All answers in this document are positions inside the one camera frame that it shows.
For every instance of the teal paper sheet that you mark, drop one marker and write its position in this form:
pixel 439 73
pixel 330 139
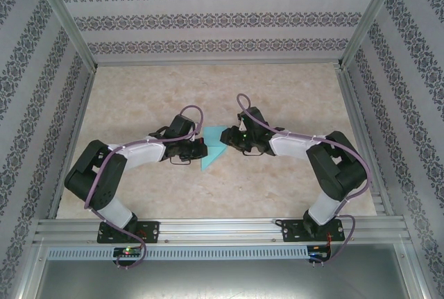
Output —
pixel 211 156

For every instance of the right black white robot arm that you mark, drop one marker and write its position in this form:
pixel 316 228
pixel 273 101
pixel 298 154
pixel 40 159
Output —
pixel 326 205

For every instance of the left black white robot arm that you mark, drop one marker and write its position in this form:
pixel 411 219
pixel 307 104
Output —
pixel 114 209

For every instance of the grey sheet metal panel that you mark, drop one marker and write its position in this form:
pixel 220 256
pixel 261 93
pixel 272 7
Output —
pixel 222 278

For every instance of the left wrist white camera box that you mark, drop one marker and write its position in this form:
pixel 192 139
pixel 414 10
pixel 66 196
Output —
pixel 195 135

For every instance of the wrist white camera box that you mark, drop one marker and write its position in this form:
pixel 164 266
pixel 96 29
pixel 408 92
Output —
pixel 243 127
pixel 195 135

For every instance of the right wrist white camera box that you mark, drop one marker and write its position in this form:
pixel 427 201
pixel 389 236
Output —
pixel 243 127

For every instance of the aluminium mounting rail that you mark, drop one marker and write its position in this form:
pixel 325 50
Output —
pixel 222 229

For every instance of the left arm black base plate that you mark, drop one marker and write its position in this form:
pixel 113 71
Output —
pixel 152 231

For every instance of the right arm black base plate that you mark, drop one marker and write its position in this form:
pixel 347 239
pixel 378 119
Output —
pixel 289 231

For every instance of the aluminium table side rail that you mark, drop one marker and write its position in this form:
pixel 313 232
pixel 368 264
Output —
pixel 354 111
pixel 81 111

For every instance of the short aluminium frame post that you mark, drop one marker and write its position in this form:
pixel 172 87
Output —
pixel 33 271
pixel 412 271

